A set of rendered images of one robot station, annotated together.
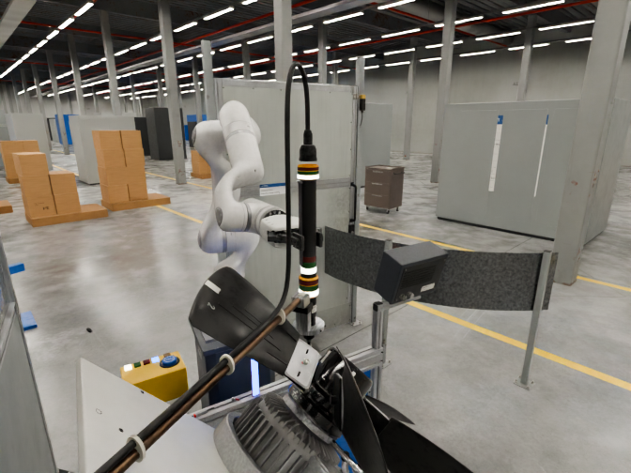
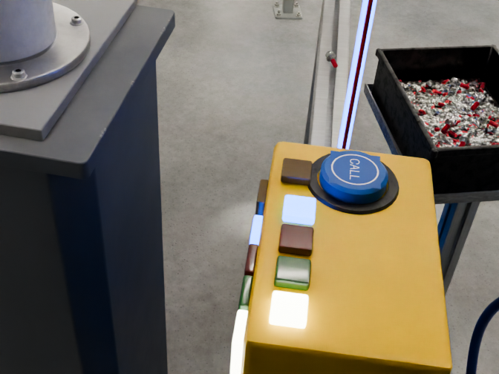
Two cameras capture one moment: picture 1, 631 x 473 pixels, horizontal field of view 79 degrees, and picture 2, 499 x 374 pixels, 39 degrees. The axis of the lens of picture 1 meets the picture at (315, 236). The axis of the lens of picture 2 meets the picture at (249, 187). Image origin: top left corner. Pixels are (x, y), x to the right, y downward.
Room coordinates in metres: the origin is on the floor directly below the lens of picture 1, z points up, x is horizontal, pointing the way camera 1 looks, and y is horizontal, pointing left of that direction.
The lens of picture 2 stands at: (0.81, 0.71, 1.35)
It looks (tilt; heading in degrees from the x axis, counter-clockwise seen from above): 41 degrees down; 306
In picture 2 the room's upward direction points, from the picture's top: 4 degrees clockwise
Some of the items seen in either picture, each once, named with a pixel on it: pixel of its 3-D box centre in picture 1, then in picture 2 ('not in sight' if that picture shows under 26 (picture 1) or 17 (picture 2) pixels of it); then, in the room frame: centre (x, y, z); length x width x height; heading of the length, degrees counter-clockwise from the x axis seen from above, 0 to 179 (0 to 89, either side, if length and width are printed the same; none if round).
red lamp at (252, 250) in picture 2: not in sight; (250, 274); (0.97, 0.49, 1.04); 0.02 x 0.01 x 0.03; 122
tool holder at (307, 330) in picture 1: (306, 310); not in sight; (0.77, 0.02, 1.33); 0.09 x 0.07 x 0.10; 157
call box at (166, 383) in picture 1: (155, 382); (338, 294); (0.93, 0.46, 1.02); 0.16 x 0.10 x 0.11; 122
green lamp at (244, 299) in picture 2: not in sight; (245, 307); (0.95, 0.51, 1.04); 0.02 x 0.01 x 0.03; 122
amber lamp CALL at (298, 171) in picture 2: not in sight; (296, 171); (0.98, 0.44, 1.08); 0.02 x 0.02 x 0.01; 32
